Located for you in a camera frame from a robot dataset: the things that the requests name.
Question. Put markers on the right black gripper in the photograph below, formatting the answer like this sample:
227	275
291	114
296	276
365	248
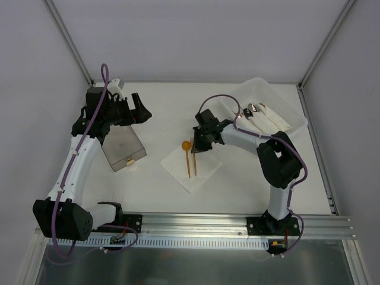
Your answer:
202	134

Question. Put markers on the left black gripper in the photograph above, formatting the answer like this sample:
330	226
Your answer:
130	110

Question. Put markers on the orange plastic spoon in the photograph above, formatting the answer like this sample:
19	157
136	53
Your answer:
186	146

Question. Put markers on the white paper napkin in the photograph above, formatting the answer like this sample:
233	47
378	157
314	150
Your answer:
191	176

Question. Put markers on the orange plastic fork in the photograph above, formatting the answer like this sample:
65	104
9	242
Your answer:
193	156

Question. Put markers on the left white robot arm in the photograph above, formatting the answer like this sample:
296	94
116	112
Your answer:
61	214

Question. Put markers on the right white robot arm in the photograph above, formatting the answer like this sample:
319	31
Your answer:
280	164

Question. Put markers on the rolled napkin bundle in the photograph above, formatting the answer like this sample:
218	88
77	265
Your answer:
254	120
276	119

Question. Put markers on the smoky transparent plastic box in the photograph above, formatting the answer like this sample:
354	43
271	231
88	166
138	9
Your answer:
120	145

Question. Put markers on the white plastic basket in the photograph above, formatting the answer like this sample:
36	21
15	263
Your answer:
257	91

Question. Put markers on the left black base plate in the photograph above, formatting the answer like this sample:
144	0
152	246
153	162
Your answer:
133	221

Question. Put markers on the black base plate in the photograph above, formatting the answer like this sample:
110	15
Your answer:
268	226
133	221

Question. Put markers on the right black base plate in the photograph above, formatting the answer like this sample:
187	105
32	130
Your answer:
268	226

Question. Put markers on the white slotted cable duct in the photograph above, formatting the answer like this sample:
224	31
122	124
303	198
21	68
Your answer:
177	242

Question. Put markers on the right aluminium frame post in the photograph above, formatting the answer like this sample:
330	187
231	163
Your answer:
334	29

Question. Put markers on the aluminium frame post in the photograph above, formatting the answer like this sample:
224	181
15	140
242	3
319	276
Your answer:
334	29
65	34

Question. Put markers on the left aluminium frame post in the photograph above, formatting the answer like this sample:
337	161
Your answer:
65	34

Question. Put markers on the aluminium mounting rail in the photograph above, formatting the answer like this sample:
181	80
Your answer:
215	226

